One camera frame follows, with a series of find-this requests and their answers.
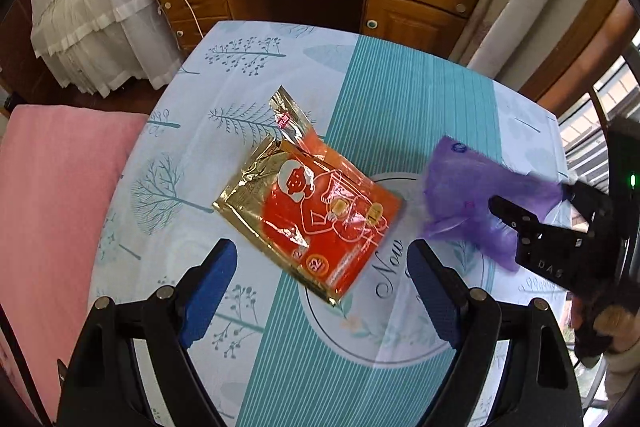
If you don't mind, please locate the purple plastic bag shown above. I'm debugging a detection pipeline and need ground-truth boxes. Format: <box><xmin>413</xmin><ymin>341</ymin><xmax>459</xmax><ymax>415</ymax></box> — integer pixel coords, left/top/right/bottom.
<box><xmin>420</xmin><ymin>136</ymin><xmax>566</xmax><ymax>273</ymax></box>

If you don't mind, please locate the person's right hand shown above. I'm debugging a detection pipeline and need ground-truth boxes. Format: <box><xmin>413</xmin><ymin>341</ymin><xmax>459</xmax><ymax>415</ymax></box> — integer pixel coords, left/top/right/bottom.
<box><xmin>597</xmin><ymin>305</ymin><xmax>640</xmax><ymax>353</ymax></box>

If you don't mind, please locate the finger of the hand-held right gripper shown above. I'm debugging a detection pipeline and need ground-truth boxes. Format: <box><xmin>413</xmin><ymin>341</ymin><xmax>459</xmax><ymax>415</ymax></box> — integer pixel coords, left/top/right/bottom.
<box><xmin>560</xmin><ymin>179</ymin><xmax>615</xmax><ymax>233</ymax></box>
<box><xmin>488</xmin><ymin>195</ymin><xmax>546</xmax><ymax>268</ymax></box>

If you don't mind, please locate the light blue patterned tablecloth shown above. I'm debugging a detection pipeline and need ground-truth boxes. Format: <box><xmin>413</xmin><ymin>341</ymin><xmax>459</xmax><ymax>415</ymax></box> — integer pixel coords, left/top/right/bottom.
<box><xmin>87</xmin><ymin>21</ymin><xmax>573</xmax><ymax>427</ymax></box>

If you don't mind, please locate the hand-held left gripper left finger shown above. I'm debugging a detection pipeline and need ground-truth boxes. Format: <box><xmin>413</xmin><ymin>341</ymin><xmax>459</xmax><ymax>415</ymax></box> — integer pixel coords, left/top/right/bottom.
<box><xmin>57</xmin><ymin>238</ymin><xmax>238</xmax><ymax>427</ymax></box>

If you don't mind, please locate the cream curtain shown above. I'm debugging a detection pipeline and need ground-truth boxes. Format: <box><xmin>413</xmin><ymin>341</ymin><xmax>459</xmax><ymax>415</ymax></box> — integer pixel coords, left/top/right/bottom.
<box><xmin>447</xmin><ymin>0</ymin><xmax>626</xmax><ymax>108</ymax></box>

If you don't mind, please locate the metal window grille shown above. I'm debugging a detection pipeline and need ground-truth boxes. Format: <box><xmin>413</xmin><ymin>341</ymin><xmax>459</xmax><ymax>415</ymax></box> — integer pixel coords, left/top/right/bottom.
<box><xmin>557</xmin><ymin>52</ymin><xmax>640</xmax><ymax>408</ymax></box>

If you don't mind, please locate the orange and gold snack packet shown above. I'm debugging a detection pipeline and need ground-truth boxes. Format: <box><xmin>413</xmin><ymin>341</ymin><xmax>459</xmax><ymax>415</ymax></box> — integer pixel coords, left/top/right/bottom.
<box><xmin>211</xmin><ymin>86</ymin><xmax>405</xmax><ymax>306</ymax></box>

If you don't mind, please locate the cream lace furniture cover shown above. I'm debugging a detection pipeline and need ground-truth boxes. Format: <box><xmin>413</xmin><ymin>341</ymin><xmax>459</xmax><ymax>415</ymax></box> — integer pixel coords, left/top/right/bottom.
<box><xmin>30</xmin><ymin>0</ymin><xmax>186</xmax><ymax>98</ymax></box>

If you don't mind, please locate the person's right forearm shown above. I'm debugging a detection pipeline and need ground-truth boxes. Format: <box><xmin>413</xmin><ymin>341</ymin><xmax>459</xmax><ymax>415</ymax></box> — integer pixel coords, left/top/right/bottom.
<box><xmin>602</xmin><ymin>342</ymin><xmax>640</xmax><ymax>414</ymax></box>

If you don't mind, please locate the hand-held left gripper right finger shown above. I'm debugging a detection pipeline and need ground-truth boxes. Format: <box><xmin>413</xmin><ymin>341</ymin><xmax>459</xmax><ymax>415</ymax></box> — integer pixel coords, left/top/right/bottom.
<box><xmin>407</xmin><ymin>239</ymin><xmax>583</xmax><ymax>427</ymax></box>

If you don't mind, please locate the pink blanket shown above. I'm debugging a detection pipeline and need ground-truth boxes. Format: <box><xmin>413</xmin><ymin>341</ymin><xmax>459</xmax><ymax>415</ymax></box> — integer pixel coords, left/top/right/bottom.
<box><xmin>0</xmin><ymin>104</ymin><xmax>151</xmax><ymax>427</ymax></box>

